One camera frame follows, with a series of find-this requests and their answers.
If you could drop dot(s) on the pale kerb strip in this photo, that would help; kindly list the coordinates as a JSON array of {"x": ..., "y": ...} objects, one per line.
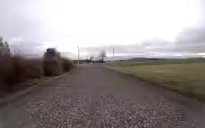
[{"x": 23, "y": 92}]

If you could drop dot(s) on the distant low hills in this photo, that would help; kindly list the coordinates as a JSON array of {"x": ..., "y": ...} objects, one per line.
[{"x": 156, "y": 59}]

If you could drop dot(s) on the dark round tree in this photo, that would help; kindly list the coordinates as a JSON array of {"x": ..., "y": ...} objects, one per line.
[{"x": 52, "y": 60}]

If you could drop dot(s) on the grey asphalt road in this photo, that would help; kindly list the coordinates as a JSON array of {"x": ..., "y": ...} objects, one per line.
[{"x": 96, "y": 85}]

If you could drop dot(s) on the green grass field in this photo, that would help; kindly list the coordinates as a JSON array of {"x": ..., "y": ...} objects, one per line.
[{"x": 180, "y": 75}]

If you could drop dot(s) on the brown hedge of bushes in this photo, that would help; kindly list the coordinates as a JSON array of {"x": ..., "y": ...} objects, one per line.
[{"x": 16, "y": 70}]

